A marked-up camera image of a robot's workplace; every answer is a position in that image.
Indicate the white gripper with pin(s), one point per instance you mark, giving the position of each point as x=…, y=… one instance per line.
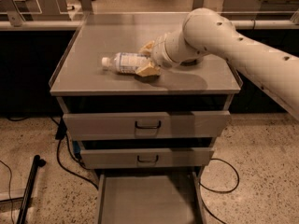
x=158, y=55

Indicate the clear plastic water bottle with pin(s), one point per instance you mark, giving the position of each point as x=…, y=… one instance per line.
x=124, y=62

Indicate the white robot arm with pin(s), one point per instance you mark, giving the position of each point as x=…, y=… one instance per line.
x=204, y=32

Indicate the grey drawer cabinet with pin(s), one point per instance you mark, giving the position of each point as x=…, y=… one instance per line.
x=82, y=86

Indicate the top grey drawer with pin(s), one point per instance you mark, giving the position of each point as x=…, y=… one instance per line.
x=112, y=126

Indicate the grey drawer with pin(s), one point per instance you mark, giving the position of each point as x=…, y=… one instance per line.
x=112, y=126
x=173, y=152
x=149, y=196

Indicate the middle grey drawer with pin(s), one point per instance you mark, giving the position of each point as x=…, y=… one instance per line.
x=173, y=152

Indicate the bottom grey drawer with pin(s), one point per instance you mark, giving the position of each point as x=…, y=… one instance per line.
x=149, y=196

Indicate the grey desk back right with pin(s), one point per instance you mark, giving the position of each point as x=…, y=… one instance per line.
x=259, y=9

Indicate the grey desk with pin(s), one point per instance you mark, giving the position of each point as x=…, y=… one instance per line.
x=35, y=10
x=259, y=9

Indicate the grey desk back left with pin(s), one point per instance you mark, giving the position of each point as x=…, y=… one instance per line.
x=35, y=10

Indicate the black pole on floor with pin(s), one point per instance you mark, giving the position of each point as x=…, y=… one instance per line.
x=37, y=162

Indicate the black top drawer handle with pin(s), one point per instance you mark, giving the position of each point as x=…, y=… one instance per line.
x=142, y=126

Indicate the black drawer handle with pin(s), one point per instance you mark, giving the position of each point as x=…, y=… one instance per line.
x=142, y=126
x=153, y=160

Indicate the black middle drawer handle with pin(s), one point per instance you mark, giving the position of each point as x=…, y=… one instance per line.
x=153, y=160

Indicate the white horizontal rail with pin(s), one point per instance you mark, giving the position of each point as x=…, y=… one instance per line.
x=73, y=25

